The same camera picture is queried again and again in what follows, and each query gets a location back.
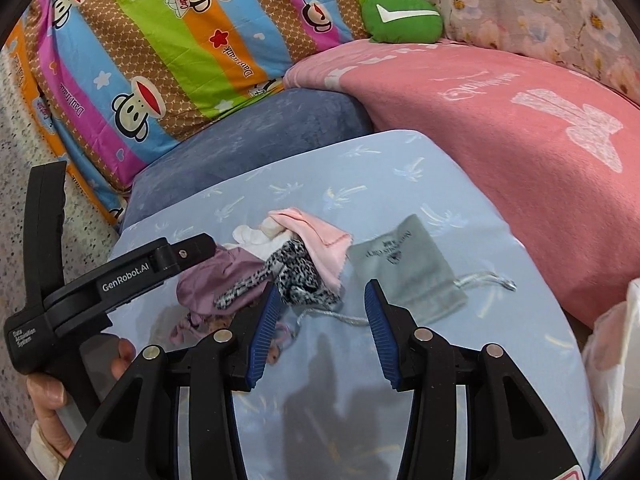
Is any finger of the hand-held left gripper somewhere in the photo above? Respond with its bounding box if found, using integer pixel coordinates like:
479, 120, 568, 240
154, 232, 218, 274

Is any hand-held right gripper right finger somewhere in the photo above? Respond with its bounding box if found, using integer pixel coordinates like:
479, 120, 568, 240
364, 280, 581, 480

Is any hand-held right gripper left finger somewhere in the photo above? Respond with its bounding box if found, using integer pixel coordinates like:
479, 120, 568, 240
59, 281, 283, 480

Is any mauve cloth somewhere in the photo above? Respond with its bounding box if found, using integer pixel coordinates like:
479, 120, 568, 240
177, 250, 266, 317

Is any leopard print cloth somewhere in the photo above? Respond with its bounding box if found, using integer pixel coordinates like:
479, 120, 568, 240
215, 239, 342, 311

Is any white plastic bag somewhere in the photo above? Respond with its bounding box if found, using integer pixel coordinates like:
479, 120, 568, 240
582, 277, 640, 461

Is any person's left forearm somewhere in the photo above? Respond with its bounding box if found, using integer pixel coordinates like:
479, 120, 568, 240
25, 420, 68, 480

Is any person's left hand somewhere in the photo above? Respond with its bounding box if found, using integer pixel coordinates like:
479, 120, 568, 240
27, 338, 137, 461

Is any white cloth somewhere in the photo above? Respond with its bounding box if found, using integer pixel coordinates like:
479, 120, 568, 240
232, 222, 288, 261

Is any pink cloth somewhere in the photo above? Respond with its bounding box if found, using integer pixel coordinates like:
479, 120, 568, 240
267, 207, 351, 293

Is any blue-grey cushion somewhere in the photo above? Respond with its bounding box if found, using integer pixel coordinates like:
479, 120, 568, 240
121, 87, 373, 233

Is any light blue palm print sheet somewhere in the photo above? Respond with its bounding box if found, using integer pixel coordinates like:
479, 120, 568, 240
107, 130, 598, 480

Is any striped cartoon print quilt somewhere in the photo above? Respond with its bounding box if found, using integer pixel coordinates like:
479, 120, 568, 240
10, 0, 371, 223

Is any pink blanket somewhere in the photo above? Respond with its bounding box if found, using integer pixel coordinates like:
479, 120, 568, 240
282, 40, 640, 331

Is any green round cushion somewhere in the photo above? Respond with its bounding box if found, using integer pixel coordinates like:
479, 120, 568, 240
361, 0, 445, 43

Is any grey drawstring pouch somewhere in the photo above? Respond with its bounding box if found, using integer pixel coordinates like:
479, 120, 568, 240
292, 214, 516, 328

